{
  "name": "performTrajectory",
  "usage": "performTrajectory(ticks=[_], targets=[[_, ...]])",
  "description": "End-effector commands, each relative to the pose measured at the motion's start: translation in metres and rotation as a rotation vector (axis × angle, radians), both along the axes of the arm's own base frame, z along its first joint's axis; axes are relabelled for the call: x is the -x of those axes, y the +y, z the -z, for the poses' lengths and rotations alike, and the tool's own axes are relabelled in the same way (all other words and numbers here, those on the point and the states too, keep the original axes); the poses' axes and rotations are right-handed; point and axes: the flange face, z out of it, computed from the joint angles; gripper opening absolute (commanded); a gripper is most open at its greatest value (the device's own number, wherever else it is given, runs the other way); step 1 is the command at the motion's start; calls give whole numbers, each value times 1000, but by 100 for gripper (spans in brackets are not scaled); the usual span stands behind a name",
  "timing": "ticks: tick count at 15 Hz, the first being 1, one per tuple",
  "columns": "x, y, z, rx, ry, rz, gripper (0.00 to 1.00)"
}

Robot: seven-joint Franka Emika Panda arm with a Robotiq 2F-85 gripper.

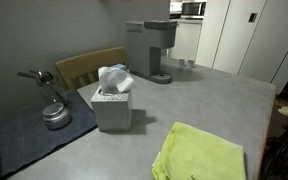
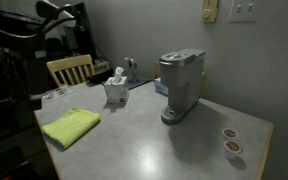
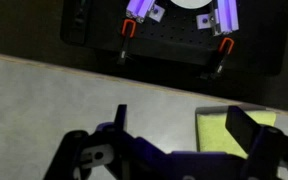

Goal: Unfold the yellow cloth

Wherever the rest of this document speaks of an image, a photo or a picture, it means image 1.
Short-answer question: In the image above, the grey pod coffee maker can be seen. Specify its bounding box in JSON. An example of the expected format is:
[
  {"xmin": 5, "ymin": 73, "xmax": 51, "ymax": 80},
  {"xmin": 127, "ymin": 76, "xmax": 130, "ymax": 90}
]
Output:
[{"xmin": 125, "ymin": 20, "xmax": 179, "ymax": 85}]

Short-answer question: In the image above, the round metal tin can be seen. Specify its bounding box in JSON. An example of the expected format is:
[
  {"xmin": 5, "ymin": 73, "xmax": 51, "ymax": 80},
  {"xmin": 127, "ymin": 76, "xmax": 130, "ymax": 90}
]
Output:
[{"xmin": 42, "ymin": 102, "xmax": 73, "ymax": 131}]

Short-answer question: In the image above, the dark blue placemat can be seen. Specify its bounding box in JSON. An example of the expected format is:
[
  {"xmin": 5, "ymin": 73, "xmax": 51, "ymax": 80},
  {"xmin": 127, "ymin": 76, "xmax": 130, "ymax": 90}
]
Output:
[{"xmin": 0, "ymin": 89, "xmax": 99, "ymax": 178}]

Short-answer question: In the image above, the white tissue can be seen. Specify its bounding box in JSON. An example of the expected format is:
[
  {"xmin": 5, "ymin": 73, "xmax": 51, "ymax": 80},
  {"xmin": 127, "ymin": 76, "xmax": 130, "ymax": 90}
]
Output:
[{"xmin": 97, "ymin": 63, "xmax": 137, "ymax": 95}]

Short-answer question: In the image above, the wooden chair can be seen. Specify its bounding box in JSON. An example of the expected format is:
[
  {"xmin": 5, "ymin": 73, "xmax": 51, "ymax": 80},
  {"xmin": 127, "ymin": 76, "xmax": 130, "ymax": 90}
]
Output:
[{"xmin": 55, "ymin": 46, "xmax": 128, "ymax": 91}]

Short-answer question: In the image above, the glass jar with cutlery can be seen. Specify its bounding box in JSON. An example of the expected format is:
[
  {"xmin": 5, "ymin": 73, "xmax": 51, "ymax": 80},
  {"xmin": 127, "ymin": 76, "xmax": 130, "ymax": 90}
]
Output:
[{"xmin": 17, "ymin": 69, "xmax": 70, "ymax": 108}]

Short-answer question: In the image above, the yellow-green microfibre cloth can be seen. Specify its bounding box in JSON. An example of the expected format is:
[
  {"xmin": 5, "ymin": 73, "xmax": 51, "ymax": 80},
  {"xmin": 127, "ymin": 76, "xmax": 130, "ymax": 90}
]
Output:
[{"xmin": 151, "ymin": 121, "xmax": 247, "ymax": 180}]

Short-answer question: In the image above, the silver microwave oven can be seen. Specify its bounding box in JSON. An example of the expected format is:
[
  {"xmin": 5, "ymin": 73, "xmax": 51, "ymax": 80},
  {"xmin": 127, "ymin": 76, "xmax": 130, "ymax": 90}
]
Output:
[{"xmin": 180, "ymin": 0, "xmax": 208, "ymax": 20}]

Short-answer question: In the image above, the grey tissue box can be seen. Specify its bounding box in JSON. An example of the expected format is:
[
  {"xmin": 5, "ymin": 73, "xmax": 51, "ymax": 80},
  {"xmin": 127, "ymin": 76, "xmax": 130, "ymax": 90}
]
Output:
[{"xmin": 90, "ymin": 87, "xmax": 133, "ymax": 132}]

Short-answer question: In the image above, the white kitchen counter unit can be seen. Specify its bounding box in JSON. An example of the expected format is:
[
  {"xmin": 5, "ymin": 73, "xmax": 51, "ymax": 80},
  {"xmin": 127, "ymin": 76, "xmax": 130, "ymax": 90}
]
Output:
[{"xmin": 168, "ymin": 19, "xmax": 204, "ymax": 62}]

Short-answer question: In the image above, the white tall cabinet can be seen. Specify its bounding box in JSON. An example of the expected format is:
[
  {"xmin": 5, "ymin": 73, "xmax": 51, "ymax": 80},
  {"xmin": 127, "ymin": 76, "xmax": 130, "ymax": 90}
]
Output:
[{"xmin": 195, "ymin": 0, "xmax": 288, "ymax": 95}]

